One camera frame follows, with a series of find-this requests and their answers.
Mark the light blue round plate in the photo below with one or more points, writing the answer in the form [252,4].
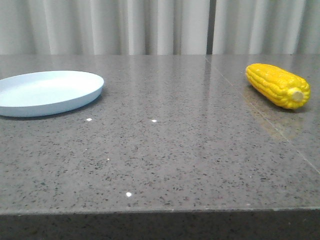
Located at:
[48,92]

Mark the yellow corn cob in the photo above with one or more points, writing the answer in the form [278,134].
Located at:
[283,88]

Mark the white pleated curtain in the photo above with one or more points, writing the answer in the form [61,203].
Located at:
[159,27]

